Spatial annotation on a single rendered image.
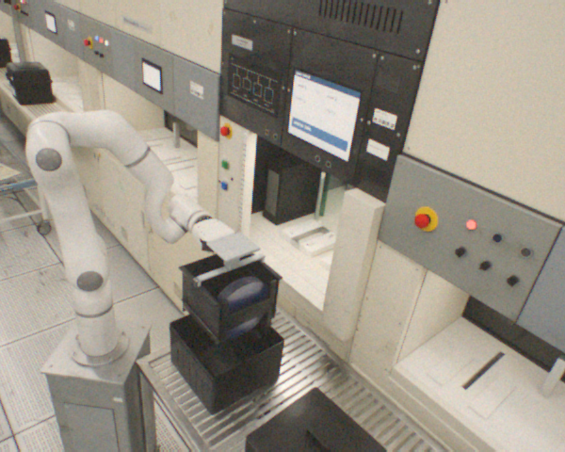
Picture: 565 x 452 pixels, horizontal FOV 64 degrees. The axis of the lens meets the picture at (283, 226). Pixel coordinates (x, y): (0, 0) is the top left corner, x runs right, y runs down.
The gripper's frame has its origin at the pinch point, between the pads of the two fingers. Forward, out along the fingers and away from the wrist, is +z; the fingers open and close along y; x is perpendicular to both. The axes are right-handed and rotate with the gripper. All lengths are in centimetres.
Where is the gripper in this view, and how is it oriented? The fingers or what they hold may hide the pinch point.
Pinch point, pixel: (232, 250)
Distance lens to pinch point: 132.4
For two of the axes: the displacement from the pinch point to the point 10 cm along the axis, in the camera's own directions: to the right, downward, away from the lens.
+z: 6.4, 4.5, -6.2
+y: -7.6, 2.6, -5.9
